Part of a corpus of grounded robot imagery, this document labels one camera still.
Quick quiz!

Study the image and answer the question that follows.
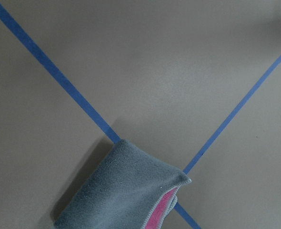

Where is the pink and grey towel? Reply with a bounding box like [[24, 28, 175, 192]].
[[54, 140, 191, 229]]

